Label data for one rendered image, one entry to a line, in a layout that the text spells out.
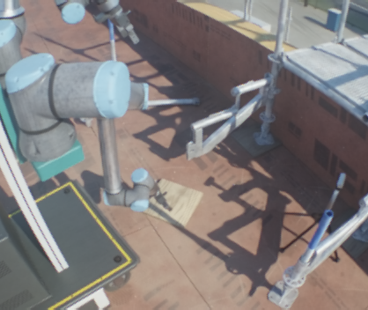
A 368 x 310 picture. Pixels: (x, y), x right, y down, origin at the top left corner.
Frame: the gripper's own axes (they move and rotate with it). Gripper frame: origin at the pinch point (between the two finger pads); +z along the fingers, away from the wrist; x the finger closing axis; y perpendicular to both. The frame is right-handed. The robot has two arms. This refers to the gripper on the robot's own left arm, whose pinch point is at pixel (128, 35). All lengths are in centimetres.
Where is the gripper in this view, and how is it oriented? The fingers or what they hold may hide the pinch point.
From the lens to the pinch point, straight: 157.5
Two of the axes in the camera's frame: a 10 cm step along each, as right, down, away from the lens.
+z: 4.0, 5.9, 7.0
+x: -5.0, -5.0, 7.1
